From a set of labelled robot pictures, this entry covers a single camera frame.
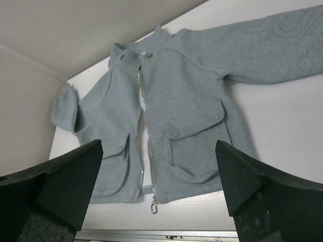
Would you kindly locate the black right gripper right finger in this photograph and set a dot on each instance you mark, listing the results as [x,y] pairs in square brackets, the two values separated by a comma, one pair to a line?
[266,203]

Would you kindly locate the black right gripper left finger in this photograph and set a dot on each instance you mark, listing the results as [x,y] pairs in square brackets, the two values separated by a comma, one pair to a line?
[49,201]

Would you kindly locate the grey zip-up jacket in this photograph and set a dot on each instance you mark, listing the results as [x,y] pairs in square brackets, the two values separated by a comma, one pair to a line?
[181,79]

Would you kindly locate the aluminium table edge rail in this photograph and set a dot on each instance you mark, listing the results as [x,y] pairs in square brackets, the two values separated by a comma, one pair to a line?
[154,235]

